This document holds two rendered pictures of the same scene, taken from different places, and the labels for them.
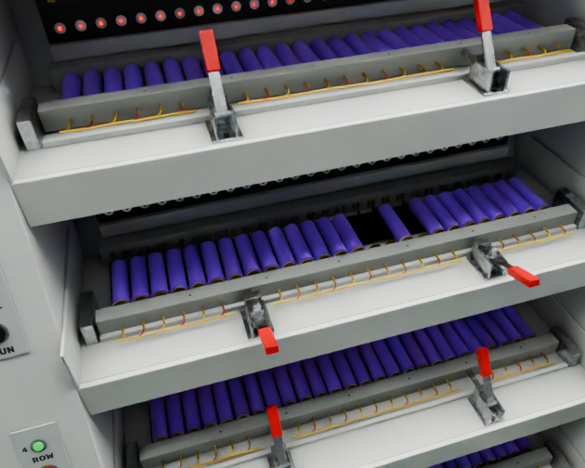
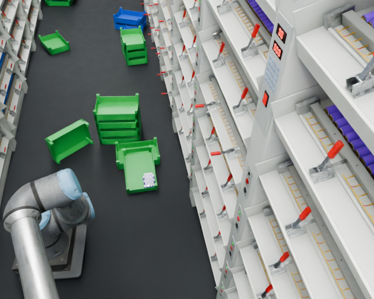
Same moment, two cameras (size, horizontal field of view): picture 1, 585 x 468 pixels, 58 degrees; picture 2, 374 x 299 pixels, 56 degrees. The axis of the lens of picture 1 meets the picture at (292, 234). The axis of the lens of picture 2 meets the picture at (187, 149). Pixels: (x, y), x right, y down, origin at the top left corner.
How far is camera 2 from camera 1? 1.29 m
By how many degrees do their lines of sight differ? 75
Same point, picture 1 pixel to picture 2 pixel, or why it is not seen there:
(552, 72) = (249, 127)
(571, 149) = not seen: hidden behind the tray
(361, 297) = (221, 126)
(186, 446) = not seen: hidden behind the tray
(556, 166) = not seen: hidden behind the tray
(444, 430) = (220, 177)
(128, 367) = (203, 89)
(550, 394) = (232, 207)
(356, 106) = (230, 85)
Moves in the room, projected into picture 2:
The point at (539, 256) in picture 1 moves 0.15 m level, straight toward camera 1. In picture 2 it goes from (237, 168) to (197, 153)
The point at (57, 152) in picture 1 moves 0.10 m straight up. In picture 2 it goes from (212, 43) to (214, 19)
